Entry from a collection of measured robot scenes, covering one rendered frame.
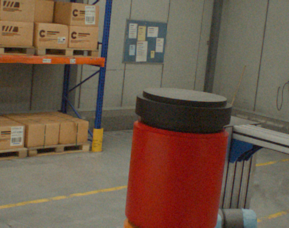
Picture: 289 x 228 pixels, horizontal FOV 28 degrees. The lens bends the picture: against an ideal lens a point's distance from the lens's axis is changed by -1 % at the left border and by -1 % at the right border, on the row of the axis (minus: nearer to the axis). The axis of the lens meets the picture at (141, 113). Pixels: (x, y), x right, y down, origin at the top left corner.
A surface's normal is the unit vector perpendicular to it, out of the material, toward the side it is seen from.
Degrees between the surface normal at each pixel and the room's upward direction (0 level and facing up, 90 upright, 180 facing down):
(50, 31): 88
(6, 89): 90
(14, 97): 90
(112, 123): 90
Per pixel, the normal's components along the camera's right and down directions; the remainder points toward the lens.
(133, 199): -0.84, 0.00
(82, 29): 0.69, 0.13
